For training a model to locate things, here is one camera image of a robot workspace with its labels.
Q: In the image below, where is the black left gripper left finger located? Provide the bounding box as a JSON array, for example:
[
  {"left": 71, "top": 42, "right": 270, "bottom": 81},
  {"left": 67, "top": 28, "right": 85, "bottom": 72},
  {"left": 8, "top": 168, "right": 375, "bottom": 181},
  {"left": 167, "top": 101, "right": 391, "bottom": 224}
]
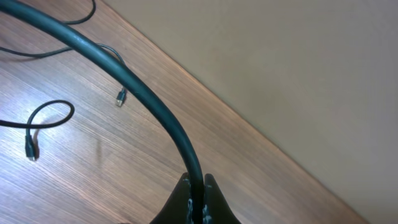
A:
[{"left": 150, "top": 172, "right": 192, "bottom": 224}]

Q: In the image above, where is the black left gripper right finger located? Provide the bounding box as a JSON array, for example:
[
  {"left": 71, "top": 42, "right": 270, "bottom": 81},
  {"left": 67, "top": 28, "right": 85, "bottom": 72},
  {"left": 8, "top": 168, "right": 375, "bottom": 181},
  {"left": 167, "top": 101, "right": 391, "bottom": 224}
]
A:
[{"left": 203, "top": 174, "right": 241, "bottom": 224}]

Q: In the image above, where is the black usb cable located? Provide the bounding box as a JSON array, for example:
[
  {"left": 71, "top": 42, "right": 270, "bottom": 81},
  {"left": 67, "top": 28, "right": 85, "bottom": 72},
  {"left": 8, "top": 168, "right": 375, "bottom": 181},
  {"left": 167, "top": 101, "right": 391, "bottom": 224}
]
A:
[{"left": 0, "top": 0, "right": 128, "bottom": 108}]

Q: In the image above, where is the black cable gold plug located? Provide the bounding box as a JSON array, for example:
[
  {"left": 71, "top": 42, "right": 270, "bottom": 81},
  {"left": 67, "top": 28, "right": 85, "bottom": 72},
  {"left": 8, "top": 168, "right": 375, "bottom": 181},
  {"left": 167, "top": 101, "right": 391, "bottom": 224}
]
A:
[{"left": 1, "top": 0, "right": 204, "bottom": 223}]

